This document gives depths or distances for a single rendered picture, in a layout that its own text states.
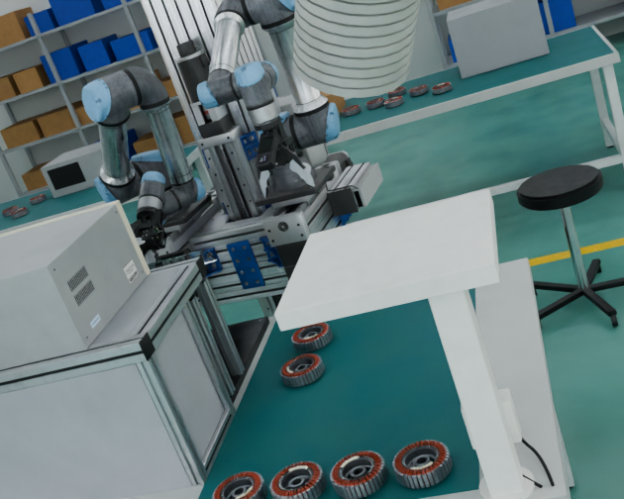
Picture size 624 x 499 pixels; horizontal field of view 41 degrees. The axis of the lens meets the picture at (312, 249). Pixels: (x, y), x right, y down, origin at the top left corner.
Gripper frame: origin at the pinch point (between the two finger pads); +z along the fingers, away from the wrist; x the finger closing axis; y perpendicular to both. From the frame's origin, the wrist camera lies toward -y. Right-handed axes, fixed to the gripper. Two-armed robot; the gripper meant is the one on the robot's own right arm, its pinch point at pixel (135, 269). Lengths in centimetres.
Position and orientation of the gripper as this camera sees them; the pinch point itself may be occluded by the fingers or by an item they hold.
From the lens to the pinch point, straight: 248.6
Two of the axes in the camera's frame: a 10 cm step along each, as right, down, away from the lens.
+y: 9.5, -1.8, -2.4
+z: 0.1, 8.1, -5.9
